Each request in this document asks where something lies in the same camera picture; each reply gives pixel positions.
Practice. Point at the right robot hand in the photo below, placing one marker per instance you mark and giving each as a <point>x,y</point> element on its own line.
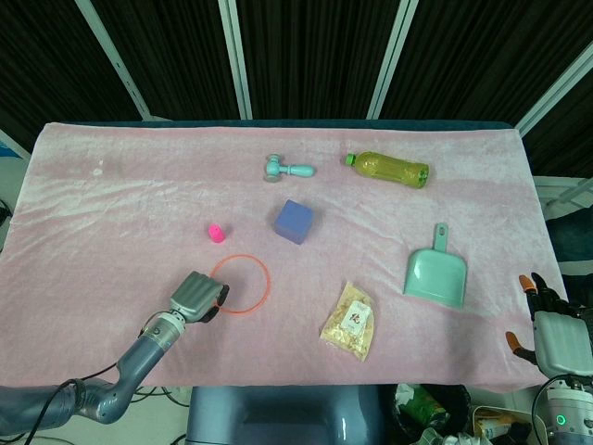
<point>553,330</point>

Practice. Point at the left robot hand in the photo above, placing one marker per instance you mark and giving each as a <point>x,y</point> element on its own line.
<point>195,295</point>

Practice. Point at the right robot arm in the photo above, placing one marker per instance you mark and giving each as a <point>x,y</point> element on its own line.
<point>569,408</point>

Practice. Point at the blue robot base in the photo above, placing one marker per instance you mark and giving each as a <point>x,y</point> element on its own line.
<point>282,415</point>

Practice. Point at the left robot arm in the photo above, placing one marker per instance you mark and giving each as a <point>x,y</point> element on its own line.
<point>109,375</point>

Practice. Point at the pink small cap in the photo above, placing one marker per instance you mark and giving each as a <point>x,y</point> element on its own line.
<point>217,234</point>

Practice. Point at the pink table cloth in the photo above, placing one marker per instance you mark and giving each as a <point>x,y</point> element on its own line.
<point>139,208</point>

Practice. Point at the purple foam cube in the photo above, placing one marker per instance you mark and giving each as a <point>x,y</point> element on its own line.
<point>293,221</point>

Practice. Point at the mint green dustpan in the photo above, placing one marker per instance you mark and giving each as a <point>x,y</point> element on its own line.
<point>436,273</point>

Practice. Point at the black trash bin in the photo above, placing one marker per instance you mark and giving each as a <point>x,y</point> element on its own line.
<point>428,408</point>

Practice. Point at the teal toy hammer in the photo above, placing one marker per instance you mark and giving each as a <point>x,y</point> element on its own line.
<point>283,170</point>

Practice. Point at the clear snack packet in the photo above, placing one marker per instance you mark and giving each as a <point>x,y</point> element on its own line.
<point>349,322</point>

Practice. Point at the green tea plastic bottle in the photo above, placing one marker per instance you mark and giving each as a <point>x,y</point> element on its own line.
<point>389,169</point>

